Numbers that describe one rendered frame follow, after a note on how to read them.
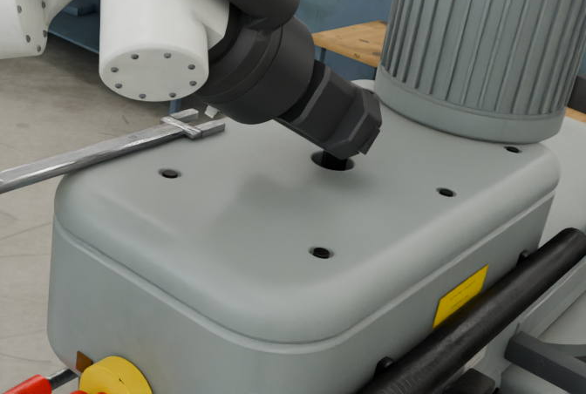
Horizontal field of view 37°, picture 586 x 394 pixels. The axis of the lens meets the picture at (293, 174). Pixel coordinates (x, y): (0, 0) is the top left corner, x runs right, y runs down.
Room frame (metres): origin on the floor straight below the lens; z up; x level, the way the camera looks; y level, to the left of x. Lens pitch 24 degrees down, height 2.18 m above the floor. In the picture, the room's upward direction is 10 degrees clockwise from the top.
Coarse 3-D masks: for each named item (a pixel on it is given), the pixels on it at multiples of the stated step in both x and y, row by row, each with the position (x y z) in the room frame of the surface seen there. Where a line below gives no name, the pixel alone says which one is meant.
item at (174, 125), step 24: (168, 120) 0.69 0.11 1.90; (192, 120) 0.72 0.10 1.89; (216, 120) 0.71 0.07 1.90; (96, 144) 0.62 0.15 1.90; (120, 144) 0.63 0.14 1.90; (144, 144) 0.64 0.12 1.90; (24, 168) 0.56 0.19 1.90; (48, 168) 0.56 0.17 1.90; (72, 168) 0.58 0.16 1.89; (0, 192) 0.52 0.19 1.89
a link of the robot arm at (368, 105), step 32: (288, 32) 0.58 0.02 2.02; (288, 64) 0.58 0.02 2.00; (320, 64) 0.62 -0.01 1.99; (256, 96) 0.57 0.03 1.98; (288, 96) 0.58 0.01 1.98; (320, 96) 0.60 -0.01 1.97; (352, 96) 0.63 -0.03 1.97; (288, 128) 0.66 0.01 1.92; (320, 128) 0.61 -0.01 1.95; (352, 128) 0.61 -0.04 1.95
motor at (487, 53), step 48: (432, 0) 0.83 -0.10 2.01; (480, 0) 0.81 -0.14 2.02; (528, 0) 0.80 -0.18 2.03; (576, 0) 0.82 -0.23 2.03; (384, 48) 0.89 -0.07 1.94; (432, 48) 0.82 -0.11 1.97; (480, 48) 0.80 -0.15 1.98; (528, 48) 0.81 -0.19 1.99; (576, 48) 0.84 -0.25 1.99; (384, 96) 0.86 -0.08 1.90; (432, 96) 0.82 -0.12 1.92; (480, 96) 0.80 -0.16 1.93; (528, 96) 0.81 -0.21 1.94
